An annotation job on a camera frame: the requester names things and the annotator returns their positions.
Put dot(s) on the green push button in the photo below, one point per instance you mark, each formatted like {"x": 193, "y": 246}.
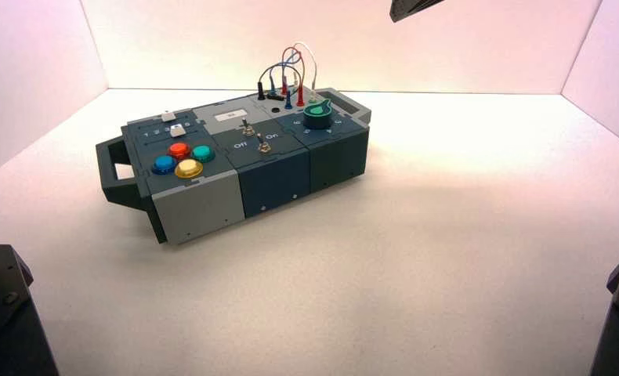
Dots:
{"x": 203, "y": 153}

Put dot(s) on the yellow push button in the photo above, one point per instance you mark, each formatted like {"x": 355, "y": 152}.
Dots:
{"x": 188, "y": 168}

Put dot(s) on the red push button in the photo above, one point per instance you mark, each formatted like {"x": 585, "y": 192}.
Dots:
{"x": 179, "y": 150}

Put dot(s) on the blue push button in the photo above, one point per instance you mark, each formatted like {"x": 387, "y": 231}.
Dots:
{"x": 164, "y": 164}

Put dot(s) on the dark blue grey control box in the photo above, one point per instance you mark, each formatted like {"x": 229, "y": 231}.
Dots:
{"x": 276, "y": 174}

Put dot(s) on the green rotary knob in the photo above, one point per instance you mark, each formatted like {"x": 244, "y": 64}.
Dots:
{"x": 318, "y": 116}

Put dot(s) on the white label display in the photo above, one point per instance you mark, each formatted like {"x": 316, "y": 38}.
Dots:
{"x": 230, "y": 115}

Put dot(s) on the black overhead fixture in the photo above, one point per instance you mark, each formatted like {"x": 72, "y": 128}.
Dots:
{"x": 410, "y": 8}

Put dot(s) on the small metal toggle switch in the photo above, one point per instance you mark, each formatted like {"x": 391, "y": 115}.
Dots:
{"x": 263, "y": 146}
{"x": 246, "y": 127}

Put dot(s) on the white slider switch cap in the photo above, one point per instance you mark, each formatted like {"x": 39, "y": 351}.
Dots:
{"x": 168, "y": 116}
{"x": 177, "y": 131}

